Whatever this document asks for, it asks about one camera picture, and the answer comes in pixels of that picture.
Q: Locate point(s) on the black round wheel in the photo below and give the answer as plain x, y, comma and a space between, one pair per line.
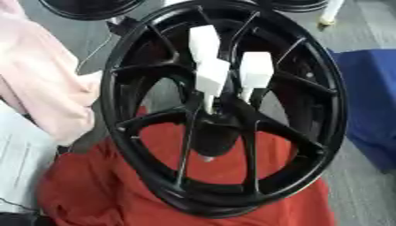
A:
299, 5
87, 9

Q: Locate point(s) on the person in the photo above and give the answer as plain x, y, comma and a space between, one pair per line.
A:
36, 73

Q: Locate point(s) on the white furniture leg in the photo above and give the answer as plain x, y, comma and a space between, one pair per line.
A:
330, 11

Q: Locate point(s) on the black spoked wheel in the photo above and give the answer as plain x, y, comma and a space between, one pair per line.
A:
304, 153

